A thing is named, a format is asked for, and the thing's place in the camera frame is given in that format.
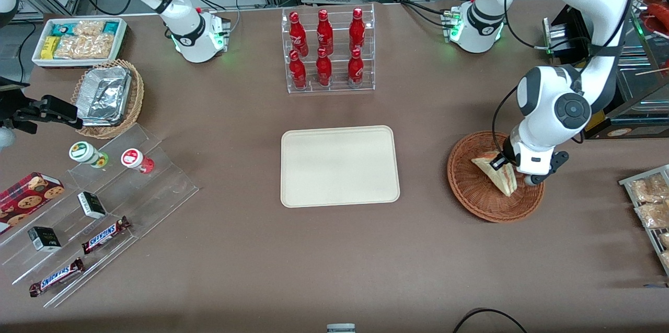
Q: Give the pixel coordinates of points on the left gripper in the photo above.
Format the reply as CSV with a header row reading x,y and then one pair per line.
x,y
506,157

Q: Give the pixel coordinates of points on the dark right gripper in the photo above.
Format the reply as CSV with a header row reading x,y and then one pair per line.
x,y
32,110

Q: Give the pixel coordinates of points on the triangle sandwich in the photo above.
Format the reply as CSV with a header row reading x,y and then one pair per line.
x,y
503,181

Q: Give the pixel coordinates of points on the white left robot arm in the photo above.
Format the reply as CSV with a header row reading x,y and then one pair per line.
x,y
590,9

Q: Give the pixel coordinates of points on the round brown wicker basket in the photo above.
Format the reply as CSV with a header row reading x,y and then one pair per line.
x,y
470,192

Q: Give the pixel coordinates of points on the oval light wicker basket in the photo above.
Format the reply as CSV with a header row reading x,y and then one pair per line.
x,y
137,98

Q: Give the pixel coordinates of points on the beige plastic tray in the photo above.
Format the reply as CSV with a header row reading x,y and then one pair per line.
x,y
339,165

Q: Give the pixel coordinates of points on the green lid white cup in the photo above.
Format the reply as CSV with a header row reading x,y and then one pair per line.
x,y
83,152

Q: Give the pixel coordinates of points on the silver foil container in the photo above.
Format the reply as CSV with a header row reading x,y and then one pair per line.
x,y
104,95

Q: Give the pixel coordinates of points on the yellow snack packet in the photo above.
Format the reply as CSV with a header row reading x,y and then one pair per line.
x,y
49,47

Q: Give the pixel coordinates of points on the large clear cracker bag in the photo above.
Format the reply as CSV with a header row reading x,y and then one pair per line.
x,y
83,47

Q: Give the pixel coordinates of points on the red cookie box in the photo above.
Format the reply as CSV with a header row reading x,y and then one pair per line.
x,y
26,199

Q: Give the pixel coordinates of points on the teal snack packet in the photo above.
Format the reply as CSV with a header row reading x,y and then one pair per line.
x,y
61,29
111,26

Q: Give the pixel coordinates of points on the small clear cracker bag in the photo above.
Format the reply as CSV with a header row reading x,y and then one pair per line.
x,y
90,27

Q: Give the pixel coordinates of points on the red lid white cup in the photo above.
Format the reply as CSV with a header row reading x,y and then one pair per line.
x,y
133,159

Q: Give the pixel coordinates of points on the small black box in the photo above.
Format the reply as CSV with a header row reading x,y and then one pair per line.
x,y
44,239
92,205

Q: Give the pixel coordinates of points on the white rectangular snack bin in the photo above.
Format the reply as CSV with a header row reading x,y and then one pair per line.
x,y
121,40

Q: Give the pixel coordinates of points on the snickers chocolate bar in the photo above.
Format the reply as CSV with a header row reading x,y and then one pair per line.
x,y
56,277
104,235

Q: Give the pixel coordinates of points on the clear acrylic stepped display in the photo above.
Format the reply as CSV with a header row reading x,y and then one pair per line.
x,y
157,192

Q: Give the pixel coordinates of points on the black food warmer cabinet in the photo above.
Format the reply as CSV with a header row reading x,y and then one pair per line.
x,y
637,124

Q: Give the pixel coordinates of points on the clear bag of pastries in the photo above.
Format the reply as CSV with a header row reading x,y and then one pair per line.
x,y
665,239
666,257
650,189
653,215

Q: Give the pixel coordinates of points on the red cola bottle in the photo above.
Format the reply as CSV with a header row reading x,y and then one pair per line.
x,y
297,35
297,71
357,31
323,69
355,68
324,34

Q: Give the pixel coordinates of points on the clear acrylic bottle rack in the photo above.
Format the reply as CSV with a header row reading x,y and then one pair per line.
x,y
337,87

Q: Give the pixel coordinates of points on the red sausage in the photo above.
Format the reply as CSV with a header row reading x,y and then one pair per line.
x,y
659,11

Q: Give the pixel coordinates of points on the grey device edge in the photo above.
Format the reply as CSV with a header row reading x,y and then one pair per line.
x,y
341,328

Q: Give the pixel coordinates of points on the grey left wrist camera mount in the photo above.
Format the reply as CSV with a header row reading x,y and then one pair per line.
x,y
554,164

